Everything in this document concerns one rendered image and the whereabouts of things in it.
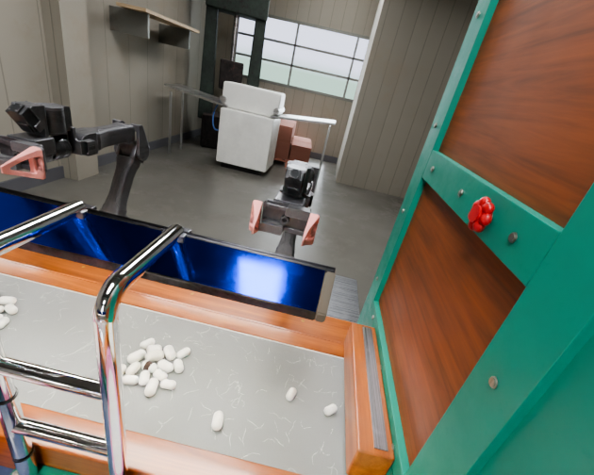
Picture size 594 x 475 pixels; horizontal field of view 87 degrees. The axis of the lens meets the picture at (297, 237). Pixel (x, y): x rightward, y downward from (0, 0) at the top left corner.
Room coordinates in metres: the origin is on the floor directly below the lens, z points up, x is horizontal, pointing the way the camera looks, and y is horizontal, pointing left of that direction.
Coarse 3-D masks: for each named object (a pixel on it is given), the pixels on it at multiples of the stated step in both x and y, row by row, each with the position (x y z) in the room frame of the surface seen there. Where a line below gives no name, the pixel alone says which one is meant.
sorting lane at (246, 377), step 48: (0, 288) 0.57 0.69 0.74; (48, 288) 0.61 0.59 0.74; (48, 336) 0.47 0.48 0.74; (144, 336) 0.53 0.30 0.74; (192, 336) 0.56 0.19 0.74; (240, 336) 0.60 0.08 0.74; (192, 384) 0.44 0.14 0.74; (240, 384) 0.46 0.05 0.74; (288, 384) 0.49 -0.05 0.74; (336, 384) 0.52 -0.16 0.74; (144, 432) 0.33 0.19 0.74; (192, 432) 0.34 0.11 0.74; (240, 432) 0.36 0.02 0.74; (288, 432) 0.38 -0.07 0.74; (336, 432) 0.41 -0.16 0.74
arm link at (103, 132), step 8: (112, 120) 1.02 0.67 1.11; (80, 128) 0.85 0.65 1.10; (88, 128) 0.86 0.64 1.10; (96, 128) 0.88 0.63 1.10; (104, 128) 0.90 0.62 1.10; (112, 128) 0.93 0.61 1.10; (120, 128) 0.96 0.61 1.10; (128, 128) 0.99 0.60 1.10; (136, 128) 1.02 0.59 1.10; (80, 136) 0.79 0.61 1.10; (88, 136) 0.81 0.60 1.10; (96, 136) 0.84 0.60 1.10; (104, 136) 0.88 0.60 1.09; (112, 136) 0.92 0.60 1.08; (120, 136) 0.95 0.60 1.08; (128, 136) 0.99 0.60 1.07; (136, 136) 1.02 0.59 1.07; (144, 136) 1.05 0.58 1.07; (104, 144) 0.88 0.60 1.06; (112, 144) 0.92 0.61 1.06; (144, 144) 1.05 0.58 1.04; (96, 152) 0.83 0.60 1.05; (144, 152) 1.05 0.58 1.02; (144, 160) 1.05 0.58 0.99
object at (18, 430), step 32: (32, 224) 0.32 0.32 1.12; (160, 256) 0.33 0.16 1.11; (96, 320) 0.23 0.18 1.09; (0, 352) 0.24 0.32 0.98; (96, 352) 0.23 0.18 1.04; (0, 384) 0.24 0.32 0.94; (64, 384) 0.23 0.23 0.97; (96, 384) 0.24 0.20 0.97; (0, 416) 0.23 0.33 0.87; (32, 448) 0.25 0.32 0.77; (96, 448) 0.23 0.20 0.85
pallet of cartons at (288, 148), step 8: (288, 120) 6.20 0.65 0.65; (280, 128) 5.32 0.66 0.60; (288, 128) 5.32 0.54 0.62; (280, 136) 5.32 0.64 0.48; (288, 136) 5.32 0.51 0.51; (296, 136) 6.31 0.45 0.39; (280, 144) 5.32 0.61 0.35; (288, 144) 5.32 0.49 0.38; (296, 144) 5.42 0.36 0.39; (304, 144) 5.58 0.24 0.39; (280, 152) 5.32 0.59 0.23; (288, 152) 5.32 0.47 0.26; (296, 152) 5.35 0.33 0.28; (304, 152) 5.35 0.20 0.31; (280, 160) 5.30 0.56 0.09; (288, 160) 5.31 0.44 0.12; (304, 160) 5.35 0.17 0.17
